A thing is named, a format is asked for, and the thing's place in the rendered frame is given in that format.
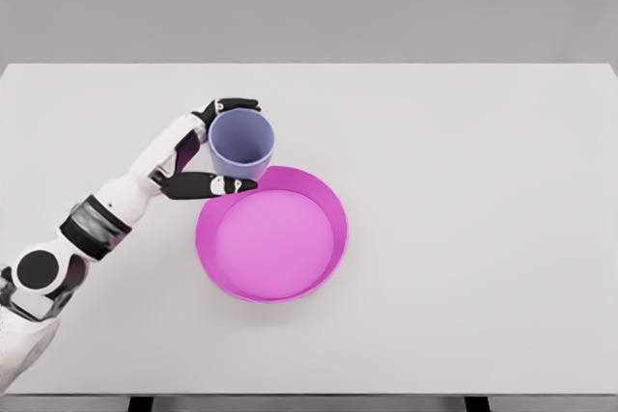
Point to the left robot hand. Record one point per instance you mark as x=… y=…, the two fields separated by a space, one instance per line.
x=164 y=147

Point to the lavender blue cup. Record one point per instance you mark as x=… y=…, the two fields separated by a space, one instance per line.
x=241 y=144

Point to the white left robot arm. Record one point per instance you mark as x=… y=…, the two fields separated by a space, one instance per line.
x=82 y=228

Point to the pink round plate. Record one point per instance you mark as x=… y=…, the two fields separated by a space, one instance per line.
x=275 y=238

